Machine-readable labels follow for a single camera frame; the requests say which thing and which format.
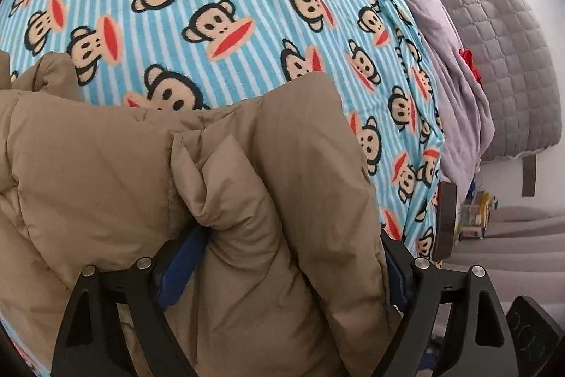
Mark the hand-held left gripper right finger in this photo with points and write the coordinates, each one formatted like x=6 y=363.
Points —
x=399 y=280

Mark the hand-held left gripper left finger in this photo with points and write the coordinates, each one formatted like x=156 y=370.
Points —
x=174 y=271

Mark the tan puffer jacket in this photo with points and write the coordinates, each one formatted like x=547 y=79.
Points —
x=247 y=182

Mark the brown wooden bed board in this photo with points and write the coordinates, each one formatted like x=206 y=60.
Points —
x=446 y=222

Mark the small boxes on floor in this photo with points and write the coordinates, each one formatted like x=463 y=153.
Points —
x=476 y=213

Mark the black plastic object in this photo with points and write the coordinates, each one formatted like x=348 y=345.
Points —
x=529 y=328

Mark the red cloth item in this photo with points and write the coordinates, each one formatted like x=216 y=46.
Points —
x=470 y=63

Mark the blue striped monkey print blanket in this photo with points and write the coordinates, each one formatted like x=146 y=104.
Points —
x=265 y=32

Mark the grey quilted headboard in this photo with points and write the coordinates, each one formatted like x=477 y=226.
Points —
x=499 y=28

